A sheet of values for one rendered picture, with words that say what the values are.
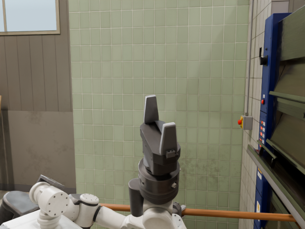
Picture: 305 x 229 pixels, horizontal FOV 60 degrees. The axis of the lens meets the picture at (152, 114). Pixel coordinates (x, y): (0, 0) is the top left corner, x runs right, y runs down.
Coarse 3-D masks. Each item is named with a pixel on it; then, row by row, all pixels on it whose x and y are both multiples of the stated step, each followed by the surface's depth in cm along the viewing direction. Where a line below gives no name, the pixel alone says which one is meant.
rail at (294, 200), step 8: (248, 144) 146; (256, 152) 131; (264, 160) 118; (264, 168) 112; (272, 176) 101; (280, 184) 92; (288, 192) 85; (296, 200) 80; (296, 208) 77; (304, 208) 75; (304, 216) 72
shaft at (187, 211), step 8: (112, 208) 125; (120, 208) 124; (128, 208) 124; (208, 216) 120; (216, 216) 119; (224, 216) 118; (232, 216) 118; (240, 216) 117; (248, 216) 117; (256, 216) 116; (264, 216) 116; (272, 216) 116; (280, 216) 115; (288, 216) 115
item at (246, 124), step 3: (243, 117) 200; (246, 117) 199; (249, 117) 199; (252, 117) 199; (243, 120) 200; (246, 120) 200; (249, 120) 199; (252, 120) 199; (243, 123) 200; (246, 123) 200; (249, 123) 200; (240, 126) 209; (243, 126) 201; (246, 126) 200; (249, 126) 200; (243, 129) 201; (246, 129) 201; (249, 129) 200
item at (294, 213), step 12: (252, 156) 133; (264, 156) 134; (276, 168) 117; (288, 168) 121; (288, 180) 103; (300, 180) 106; (276, 192) 94; (300, 192) 93; (288, 204) 83; (300, 216) 74
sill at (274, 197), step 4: (272, 192) 147; (272, 196) 147; (276, 196) 140; (276, 200) 140; (280, 200) 135; (280, 204) 133; (284, 204) 131; (280, 208) 133; (284, 208) 128; (284, 212) 128; (288, 212) 124; (292, 224) 118; (296, 224) 113; (296, 228) 113; (300, 228) 111
